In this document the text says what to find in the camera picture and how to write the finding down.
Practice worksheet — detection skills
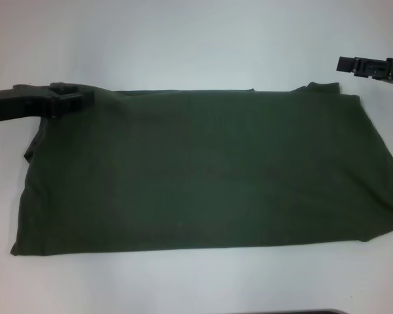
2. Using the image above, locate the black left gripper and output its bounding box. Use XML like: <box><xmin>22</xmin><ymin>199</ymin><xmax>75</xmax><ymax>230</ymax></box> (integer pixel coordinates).
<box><xmin>0</xmin><ymin>82</ymin><xmax>96</xmax><ymax>124</ymax></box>

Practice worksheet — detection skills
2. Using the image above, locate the dark green FREE t-shirt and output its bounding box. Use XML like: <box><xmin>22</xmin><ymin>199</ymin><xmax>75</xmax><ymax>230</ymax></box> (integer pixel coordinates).
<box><xmin>9</xmin><ymin>80</ymin><xmax>393</xmax><ymax>257</ymax></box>

